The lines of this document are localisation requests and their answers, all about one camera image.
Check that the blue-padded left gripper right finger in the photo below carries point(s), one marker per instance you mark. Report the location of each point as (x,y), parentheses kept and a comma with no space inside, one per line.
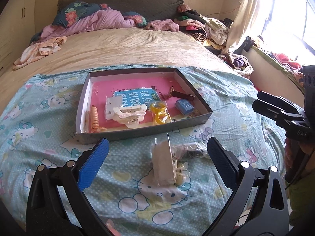
(257,204)

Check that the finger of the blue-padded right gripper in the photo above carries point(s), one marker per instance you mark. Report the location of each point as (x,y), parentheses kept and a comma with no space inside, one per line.
(267,102)
(283,119)

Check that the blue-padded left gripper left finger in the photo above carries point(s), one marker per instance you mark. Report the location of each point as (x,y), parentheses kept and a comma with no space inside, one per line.
(57,204)

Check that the small blue box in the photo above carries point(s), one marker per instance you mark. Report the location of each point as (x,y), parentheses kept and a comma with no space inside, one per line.
(184,106)

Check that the bag dark jewelry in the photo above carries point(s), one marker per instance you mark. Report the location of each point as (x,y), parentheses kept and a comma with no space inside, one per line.
(189,151)

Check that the cream pearl hair clip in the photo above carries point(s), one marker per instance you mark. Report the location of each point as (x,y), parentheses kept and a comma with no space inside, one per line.
(182,174)

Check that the orange spiral hair clip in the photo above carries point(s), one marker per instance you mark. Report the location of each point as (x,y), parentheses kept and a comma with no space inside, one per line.
(94,121)

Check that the yellow rings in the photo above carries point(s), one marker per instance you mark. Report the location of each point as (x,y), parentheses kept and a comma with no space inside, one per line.
(160,114)

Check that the clear plastic bag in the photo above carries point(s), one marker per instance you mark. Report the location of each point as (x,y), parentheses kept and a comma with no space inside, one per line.
(162,161)

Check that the earring card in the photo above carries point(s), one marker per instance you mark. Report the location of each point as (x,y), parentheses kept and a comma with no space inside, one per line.
(111,103)

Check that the cream white hair claw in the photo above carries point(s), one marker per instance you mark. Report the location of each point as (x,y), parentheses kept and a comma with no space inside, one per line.
(130,116)

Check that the green fleece garment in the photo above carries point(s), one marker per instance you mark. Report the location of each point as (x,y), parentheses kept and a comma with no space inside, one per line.
(301,195)

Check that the clothes heap by window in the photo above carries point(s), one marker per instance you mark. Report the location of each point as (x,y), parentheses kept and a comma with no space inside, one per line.
(238,63)

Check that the pile of mixed clothes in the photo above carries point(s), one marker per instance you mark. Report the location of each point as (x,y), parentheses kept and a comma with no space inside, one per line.
(210,32)

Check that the Hello Kitty teal bedsheet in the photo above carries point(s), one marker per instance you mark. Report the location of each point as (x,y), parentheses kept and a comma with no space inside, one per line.
(38,127)

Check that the cream curtain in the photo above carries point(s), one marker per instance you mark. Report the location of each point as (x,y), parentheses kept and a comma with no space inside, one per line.
(248,22)

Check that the dark shallow cardboard box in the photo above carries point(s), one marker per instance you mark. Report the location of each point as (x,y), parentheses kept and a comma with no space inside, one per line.
(164,123)

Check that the fuzzy pink garment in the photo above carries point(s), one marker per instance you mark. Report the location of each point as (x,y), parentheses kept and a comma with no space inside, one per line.
(163,25)

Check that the pink book blue label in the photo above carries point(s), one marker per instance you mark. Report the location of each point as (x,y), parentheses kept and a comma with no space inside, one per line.
(135,91)

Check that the beige bed cover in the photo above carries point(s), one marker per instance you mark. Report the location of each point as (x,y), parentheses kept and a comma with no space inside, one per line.
(130,46)

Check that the dark grey headboard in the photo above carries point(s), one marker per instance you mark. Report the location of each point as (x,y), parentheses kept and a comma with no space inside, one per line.
(149,9)

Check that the peach white garment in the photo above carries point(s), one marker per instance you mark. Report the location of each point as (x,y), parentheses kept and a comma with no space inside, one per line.
(38,51)

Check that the pink purple duvet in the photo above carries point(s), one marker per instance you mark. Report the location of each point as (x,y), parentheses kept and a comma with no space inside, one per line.
(102,19)

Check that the cream white wardrobe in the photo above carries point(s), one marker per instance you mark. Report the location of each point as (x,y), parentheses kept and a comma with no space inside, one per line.
(17,28)

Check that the floral dark blue pillow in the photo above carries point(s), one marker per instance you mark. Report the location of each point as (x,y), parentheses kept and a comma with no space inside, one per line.
(75,11)

